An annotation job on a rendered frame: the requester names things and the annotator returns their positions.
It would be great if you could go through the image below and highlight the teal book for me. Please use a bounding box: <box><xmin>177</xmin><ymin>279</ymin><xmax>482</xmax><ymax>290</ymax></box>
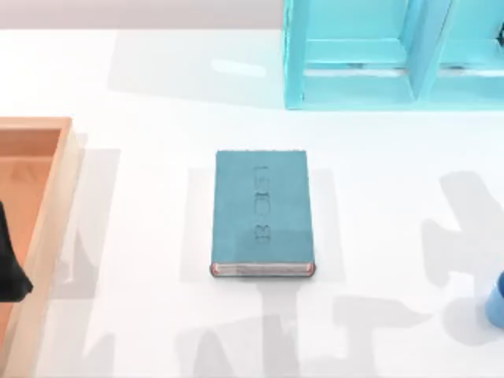
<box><xmin>209</xmin><ymin>149</ymin><xmax>317</xmax><ymax>280</ymax></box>

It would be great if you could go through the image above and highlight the shallow salmon-coloured box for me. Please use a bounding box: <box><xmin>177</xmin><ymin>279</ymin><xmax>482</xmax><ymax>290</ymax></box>
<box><xmin>0</xmin><ymin>117</ymin><xmax>84</xmax><ymax>378</ymax></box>

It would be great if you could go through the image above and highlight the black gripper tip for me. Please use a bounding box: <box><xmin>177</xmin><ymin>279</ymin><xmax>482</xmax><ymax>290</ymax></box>
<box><xmin>0</xmin><ymin>201</ymin><xmax>34</xmax><ymax>304</ymax></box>

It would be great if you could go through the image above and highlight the light blue rack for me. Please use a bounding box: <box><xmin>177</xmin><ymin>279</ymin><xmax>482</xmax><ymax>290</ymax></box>
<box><xmin>282</xmin><ymin>0</ymin><xmax>504</xmax><ymax>112</ymax></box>

